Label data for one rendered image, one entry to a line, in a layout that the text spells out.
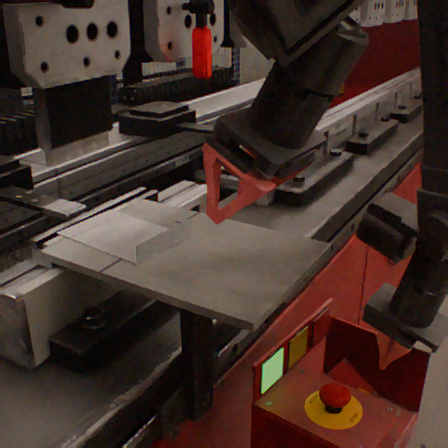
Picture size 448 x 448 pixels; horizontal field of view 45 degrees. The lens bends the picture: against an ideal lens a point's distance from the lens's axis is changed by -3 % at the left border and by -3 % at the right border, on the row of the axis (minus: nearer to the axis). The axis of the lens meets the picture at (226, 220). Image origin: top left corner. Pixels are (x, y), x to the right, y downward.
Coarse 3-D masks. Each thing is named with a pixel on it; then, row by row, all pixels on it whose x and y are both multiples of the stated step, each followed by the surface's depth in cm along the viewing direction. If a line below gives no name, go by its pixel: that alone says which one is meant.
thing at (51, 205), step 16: (0, 160) 78; (16, 160) 79; (0, 176) 76; (16, 176) 78; (0, 192) 75; (16, 192) 75; (32, 192) 75; (32, 208) 71; (48, 208) 69; (64, 208) 69; (80, 208) 69
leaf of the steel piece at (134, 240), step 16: (112, 224) 65; (128, 224) 65; (144, 224) 65; (80, 240) 61; (96, 240) 61; (112, 240) 61; (128, 240) 61; (144, 240) 61; (160, 240) 58; (176, 240) 61; (128, 256) 58; (144, 256) 57
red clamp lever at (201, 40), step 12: (192, 0) 66; (204, 0) 66; (192, 12) 67; (204, 12) 66; (204, 24) 67; (192, 36) 68; (204, 36) 67; (192, 48) 68; (204, 48) 68; (192, 60) 69; (204, 60) 68; (192, 72) 70; (204, 72) 69
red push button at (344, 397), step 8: (328, 384) 68; (336, 384) 68; (320, 392) 67; (328, 392) 67; (336, 392) 67; (344, 392) 67; (328, 400) 66; (336, 400) 66; (344, 400) 66; (328, 408) 67; (336, 408) 67
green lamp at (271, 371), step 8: (280, 352) 71; (272, 360) 69; (280, 360) 71; (264, 368) 68; (272, 368) 70; (280, 368) 72; (264, 376) 69; (272, 376) 71; (264, 384) 69; (272, 384) 71
